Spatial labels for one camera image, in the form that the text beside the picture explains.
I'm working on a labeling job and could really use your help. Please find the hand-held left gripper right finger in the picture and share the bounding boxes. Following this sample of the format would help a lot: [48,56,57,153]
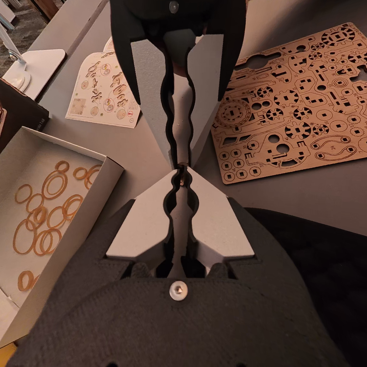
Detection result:
[185,168,256,278]

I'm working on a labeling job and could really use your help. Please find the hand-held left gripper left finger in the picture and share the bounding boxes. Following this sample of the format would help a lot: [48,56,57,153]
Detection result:
[106,169,180,278]

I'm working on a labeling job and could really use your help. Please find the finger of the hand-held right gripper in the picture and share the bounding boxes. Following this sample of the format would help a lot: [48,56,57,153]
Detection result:
[183,34,227,167]
[130,37,178,170]

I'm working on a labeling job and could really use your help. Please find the small wooden gear assembly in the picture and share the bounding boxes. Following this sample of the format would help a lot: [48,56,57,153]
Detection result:
[178,163,190,187]

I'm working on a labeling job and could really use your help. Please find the laser-cut wooden parts sheet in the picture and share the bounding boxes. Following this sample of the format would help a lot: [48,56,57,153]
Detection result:
[211,22,367,185]

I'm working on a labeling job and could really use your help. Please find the printed instruction leaflet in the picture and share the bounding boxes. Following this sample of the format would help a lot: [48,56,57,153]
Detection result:
[65,36,141,128]

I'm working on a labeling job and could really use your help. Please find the pile of rubber bands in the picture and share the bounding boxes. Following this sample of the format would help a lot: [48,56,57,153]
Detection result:
[13,161,102,291]

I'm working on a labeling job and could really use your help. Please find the white stand base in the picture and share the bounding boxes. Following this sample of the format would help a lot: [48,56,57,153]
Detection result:
[1,49,66,101]

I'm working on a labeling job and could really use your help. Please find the black quilted cushion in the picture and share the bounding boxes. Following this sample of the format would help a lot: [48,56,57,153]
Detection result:
[244,207,367,367]

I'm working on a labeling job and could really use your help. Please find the black cardboard box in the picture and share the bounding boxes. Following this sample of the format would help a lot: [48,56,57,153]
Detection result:
[0,77,50,152]

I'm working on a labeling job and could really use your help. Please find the white cardboard box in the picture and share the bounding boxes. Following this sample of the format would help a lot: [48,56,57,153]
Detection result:
[0,126,124,342]

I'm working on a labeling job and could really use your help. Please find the yellow plastic bin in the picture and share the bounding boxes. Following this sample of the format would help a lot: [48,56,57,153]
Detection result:
[0,343,18,367]

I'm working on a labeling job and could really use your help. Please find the clear stand post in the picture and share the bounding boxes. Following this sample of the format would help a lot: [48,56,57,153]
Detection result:
[0,23,23,63]

